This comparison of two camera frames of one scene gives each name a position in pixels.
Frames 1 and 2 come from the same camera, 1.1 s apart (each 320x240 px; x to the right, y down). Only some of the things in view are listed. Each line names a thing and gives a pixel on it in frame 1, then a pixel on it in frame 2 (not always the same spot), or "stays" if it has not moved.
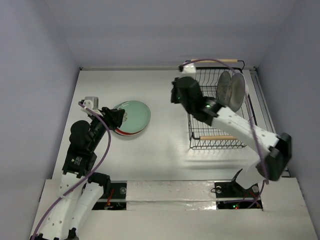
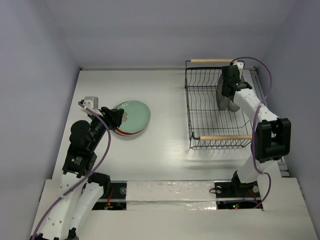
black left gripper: (113, 117) stays
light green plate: (138, 116) stays
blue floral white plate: (127, 136) stays
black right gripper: (178, 90) to (227, 90)
